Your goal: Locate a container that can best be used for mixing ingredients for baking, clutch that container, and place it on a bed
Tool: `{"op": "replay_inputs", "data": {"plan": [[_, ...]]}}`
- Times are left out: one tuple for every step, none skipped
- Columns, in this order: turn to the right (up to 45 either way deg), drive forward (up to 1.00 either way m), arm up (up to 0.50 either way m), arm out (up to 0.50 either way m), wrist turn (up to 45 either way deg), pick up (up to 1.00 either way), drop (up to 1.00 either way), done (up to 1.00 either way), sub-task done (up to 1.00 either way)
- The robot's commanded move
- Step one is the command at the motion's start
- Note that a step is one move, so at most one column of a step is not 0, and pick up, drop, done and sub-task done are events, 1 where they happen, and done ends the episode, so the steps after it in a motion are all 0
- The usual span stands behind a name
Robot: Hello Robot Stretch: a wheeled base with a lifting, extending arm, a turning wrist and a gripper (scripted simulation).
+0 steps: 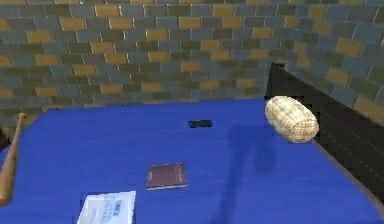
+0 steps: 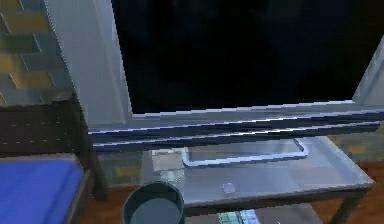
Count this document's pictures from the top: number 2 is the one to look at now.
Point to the dark brown wooden cabinet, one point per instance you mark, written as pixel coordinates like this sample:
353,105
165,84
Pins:
40,126

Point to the silver flat television set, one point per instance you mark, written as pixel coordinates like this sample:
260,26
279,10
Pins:
213,60

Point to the bed with blue cover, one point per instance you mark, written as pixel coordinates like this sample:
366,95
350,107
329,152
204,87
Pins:
33,190

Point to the glass television table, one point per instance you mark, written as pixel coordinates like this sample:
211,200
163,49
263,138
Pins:
266,181

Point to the dark grey round bin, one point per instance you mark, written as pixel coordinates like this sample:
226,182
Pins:
154,206

